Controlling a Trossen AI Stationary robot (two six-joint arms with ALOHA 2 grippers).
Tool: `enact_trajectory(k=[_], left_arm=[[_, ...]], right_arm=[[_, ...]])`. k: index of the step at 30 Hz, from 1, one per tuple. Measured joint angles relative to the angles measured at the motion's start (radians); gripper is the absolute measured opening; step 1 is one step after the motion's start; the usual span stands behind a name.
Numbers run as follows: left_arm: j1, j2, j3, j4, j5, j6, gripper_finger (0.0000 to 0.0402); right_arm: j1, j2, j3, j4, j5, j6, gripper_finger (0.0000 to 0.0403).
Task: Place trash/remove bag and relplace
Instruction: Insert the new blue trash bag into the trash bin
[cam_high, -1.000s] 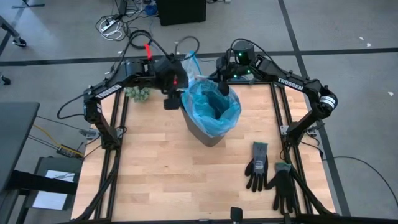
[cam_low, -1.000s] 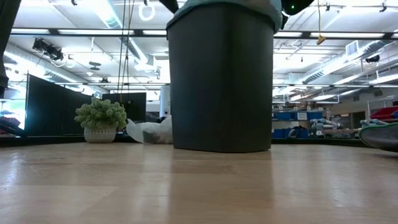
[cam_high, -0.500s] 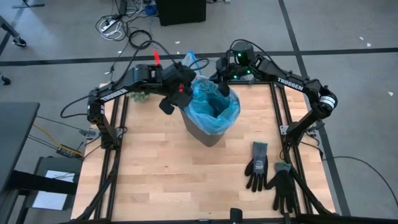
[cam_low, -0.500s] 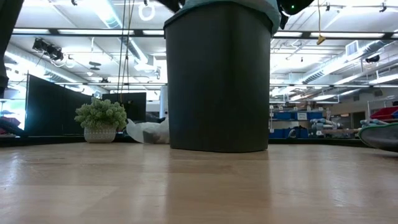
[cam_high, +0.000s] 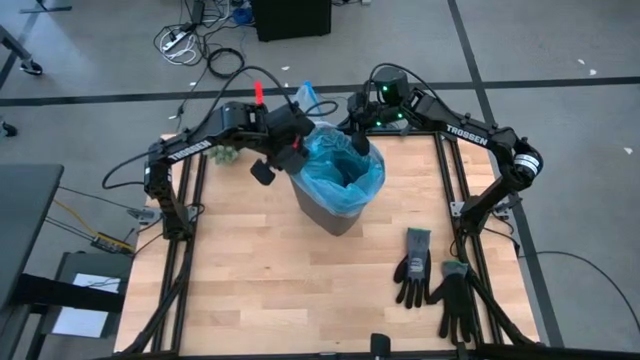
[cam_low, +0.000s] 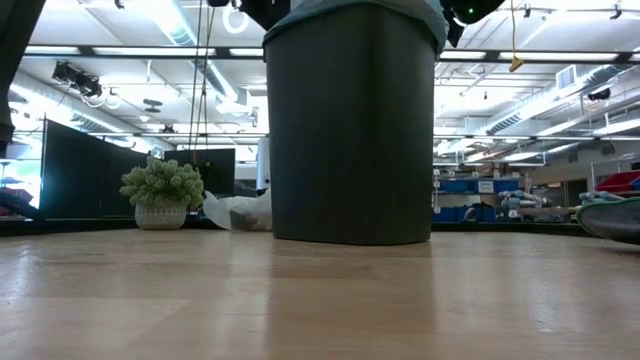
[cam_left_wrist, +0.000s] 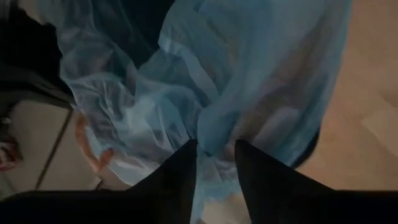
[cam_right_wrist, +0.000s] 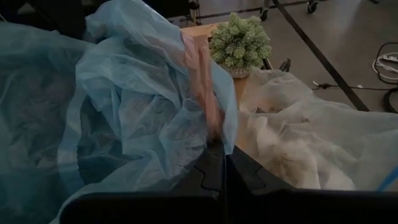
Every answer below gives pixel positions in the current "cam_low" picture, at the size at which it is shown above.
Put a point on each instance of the dark grey trash bin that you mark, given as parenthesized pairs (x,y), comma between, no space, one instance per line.
(350,150)

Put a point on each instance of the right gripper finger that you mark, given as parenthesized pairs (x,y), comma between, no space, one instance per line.
(454,30)

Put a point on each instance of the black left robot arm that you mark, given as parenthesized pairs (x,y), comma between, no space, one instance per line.
(15,60)

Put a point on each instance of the large black monitor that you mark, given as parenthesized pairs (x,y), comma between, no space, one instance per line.
(85,170)

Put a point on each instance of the light blue trash bag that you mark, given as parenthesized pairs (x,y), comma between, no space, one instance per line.
(430,15)

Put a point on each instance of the black ceiling fixture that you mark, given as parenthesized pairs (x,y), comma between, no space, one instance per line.
(599,95)

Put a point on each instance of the blue storage bin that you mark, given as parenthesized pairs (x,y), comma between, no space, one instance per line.
(455,186)
(450,215)
(506,186)

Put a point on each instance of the green artificial plant in pot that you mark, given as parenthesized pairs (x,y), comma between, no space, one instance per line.
(162,185)

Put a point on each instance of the red bin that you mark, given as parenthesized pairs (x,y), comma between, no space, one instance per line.
(620,181)

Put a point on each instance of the grey-backed work glove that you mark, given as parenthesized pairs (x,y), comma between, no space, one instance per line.
(612,220)

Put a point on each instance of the translucent trash bag blue hem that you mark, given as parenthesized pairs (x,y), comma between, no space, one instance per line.
(240,212)

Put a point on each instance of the black ceiling camera rig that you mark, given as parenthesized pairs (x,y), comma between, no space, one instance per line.
(80,80)

